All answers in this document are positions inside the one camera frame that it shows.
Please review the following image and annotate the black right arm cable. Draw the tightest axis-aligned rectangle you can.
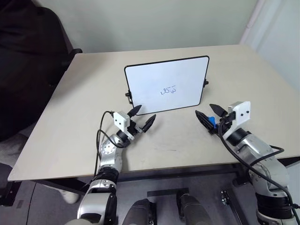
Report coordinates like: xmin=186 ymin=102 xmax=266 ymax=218
xmin=217 ymin=120 xmax=300 ymax=209

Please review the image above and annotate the dark rounded shape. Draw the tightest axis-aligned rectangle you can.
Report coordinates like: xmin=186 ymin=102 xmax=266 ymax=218
xmin=123 ymin=198 xmax=157 ymax=225
xmin=177 ymin=194 xmax=210 ymax=225

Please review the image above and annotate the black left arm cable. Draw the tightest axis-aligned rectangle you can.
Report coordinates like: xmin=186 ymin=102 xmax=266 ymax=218
xmin=94 ymin=111 xmax=125 ymax=179

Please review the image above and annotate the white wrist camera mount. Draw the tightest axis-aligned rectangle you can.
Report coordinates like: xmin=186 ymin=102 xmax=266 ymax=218
xmin=112 ymin=111 xmax=135 ymax=141
xmin=222 ymin=101 xmax=251 ymax=139

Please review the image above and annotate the white rounded object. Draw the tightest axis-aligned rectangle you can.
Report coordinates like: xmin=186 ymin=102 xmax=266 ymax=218
xmin=61 ymin=188 xmax=81 ymax=204

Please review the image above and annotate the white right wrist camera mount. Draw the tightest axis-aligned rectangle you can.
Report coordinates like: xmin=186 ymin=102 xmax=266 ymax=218
xmin=222 ymin=101 xmax=251 ymax=139

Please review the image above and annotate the black box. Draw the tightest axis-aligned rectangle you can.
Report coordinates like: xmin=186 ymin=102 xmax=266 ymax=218
xmin=0 ymin=162 xmax=22 ymax=207

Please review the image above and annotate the blue eraser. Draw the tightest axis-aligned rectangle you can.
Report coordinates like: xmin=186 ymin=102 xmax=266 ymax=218
xmin=207 ymin=115 xmax=218 ymax=129

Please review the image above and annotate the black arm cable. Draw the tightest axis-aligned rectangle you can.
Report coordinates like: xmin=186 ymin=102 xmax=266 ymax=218
xmin=94 ymin=111 xmax=125 ymax=179
xmin=217 ymin=120 xmax=300 ymax=209

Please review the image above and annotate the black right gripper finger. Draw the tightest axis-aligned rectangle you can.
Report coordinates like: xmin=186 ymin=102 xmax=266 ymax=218
xmin=195 ymin=110 xmax=217 ymax=135
xmin=209 ymin=104 xmax=228 ymax=117

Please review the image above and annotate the black office chair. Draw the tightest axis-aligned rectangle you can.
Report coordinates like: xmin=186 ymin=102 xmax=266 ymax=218
xmin=0 ymin=0 xmax=83 ymax=142

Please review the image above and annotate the black-framed whiteboard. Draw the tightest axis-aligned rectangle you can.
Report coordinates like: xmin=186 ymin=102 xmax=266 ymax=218
xmin=123 ymin=55 xmax=210 ymax=116

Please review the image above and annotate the white wall pipe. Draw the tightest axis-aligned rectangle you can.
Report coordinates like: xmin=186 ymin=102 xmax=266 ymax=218
xmin=239 ymin=0 xmax=267 ymax=45

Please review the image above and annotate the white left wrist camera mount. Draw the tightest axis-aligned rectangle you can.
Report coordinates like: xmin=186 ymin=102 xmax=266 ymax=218
xmin=112 ymin=111 xmax=135 ymax=141

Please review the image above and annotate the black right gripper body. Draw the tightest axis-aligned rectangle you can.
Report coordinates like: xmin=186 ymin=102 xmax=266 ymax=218
xmin=217 ymin=112 xmax=236 ymax=133

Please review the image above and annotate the black flat floor bar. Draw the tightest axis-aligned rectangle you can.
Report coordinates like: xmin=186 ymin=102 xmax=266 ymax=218
xmin=147 ymin=187 xmax=190 ymax=198

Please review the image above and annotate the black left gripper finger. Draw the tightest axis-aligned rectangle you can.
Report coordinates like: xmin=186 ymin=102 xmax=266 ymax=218
xmin=141 ymin=114 xmax=157 ymax=134
xmin=127 ymin=105 xmax=143 ymax=116

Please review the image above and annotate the metal floor bracket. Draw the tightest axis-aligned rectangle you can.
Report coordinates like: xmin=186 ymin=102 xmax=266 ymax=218
xmin=220 ymin=188 xmax=235 ymax=207

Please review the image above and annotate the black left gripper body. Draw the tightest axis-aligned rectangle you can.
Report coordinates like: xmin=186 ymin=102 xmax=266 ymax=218
xmin=126 ymin=114 xmax=144 ymax=136

